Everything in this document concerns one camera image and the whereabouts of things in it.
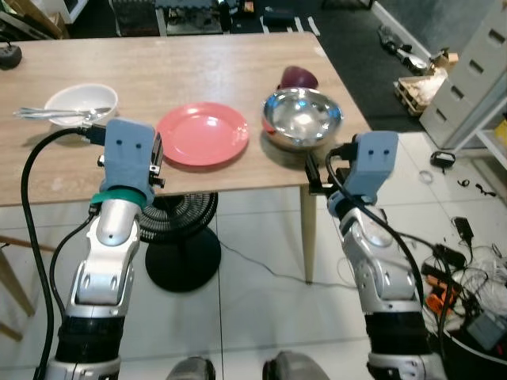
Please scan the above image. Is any pink round plate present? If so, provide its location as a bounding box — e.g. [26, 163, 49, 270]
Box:
[155, 101, 252, 168]

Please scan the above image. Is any wooden table leg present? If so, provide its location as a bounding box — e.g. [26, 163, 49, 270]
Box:
[299, 184, 318, 285]

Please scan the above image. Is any shiny steel bowl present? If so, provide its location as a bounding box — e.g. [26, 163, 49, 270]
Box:
[261, 87, 345, 152]

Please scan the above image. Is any white ceramic bowl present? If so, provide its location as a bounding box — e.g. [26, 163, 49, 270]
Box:
[44, 83, 120, 128]

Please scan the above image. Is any black floor fan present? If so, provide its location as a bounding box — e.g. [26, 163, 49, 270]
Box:
[138, 192, 223, 295]

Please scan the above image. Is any dark purple round object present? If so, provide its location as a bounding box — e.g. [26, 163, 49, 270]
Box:
[279, 66, 320, 92]

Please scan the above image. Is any metal fork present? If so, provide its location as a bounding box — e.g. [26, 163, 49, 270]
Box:
[13, 105, 113, 121]

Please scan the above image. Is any small black floor device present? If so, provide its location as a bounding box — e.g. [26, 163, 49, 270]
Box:
[430, 151, 456, 172]

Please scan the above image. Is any black power adapter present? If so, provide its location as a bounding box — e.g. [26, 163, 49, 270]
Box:
[452, 216, 475, 245]

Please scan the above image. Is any orange power plug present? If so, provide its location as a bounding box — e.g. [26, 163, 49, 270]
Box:
[421, 265, 462, 311]

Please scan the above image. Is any grey drawer cabinet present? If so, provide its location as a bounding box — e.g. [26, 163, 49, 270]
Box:
[417, 0, 507, 152]

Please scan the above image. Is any small black round object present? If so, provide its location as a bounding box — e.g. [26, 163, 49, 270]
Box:
[0, 43, 24, 71]

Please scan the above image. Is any grey right robot leg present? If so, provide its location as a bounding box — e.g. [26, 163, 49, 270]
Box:
[262, 351, 326, 380]

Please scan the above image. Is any grey robot leg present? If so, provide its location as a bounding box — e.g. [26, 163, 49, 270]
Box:
[170, 356, 217, 380]
[262, 351, 326, 380]

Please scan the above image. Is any wooden chair leg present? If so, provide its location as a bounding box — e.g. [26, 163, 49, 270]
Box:
[0, 233, 58, 343]

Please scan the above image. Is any grey power supply box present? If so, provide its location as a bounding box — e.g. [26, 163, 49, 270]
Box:
[463, 310, 507, 351]

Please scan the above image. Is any grey left robot leg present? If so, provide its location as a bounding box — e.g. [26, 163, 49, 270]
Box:
[170, 356, 217, 380]

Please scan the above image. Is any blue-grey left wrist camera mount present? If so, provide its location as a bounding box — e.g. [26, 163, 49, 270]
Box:
[98, 119, 157, 200]

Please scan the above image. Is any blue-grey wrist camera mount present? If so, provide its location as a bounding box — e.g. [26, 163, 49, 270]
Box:
[344, 131, 398, 204]
[98, 119, 157, 200]

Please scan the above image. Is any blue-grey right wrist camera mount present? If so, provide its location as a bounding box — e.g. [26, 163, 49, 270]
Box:
[344, 131, 398, 204]

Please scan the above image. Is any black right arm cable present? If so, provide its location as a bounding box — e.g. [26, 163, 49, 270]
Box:
[325, 144, 449, 357]

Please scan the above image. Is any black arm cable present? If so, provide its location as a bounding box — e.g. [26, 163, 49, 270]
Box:
[21, 123, 108, 380]
[325, 144, 449, 357]

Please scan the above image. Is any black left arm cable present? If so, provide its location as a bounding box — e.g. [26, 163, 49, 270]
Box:
[21, 123, 108, 380]

